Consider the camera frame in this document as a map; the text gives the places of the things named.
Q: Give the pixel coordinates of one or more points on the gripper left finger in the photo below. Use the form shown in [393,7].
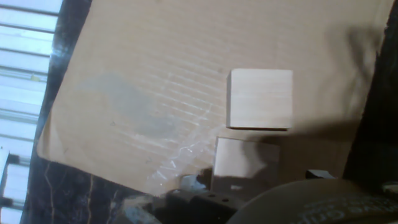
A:
[202,207]

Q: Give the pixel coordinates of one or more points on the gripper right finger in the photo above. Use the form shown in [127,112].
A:
[320,174]

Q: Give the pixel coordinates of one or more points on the light wooden cube block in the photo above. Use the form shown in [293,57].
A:
[259,98]
[236,155]

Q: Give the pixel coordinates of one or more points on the dark marble pattern mat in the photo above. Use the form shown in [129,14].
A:
[62,202]

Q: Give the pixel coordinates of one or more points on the brown cardboard sheet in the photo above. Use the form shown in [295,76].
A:
[155,46]

